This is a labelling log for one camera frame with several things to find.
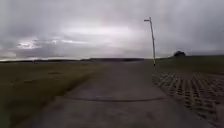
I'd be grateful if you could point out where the grey asphalt path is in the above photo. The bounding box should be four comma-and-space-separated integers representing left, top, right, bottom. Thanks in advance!
13, 60, 218, 128

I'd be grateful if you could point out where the distant treeline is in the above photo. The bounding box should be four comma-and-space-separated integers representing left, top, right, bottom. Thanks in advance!
0, 57, 146, 64

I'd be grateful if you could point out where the grass field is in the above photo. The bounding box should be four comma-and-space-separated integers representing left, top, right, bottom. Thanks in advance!
0, 61, 105, 128

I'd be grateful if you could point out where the grass slope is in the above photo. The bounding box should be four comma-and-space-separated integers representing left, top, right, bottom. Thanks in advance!
155, 55, 224, 76

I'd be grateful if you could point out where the distant tree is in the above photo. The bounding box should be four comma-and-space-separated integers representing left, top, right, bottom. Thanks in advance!
173, 50, 187, 58

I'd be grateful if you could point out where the grass paver grid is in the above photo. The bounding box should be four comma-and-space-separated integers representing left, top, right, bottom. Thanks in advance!
151, 71, 224, 128

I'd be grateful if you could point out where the street lamp pole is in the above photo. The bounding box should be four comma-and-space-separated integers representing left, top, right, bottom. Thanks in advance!
143, 17, 157, 67

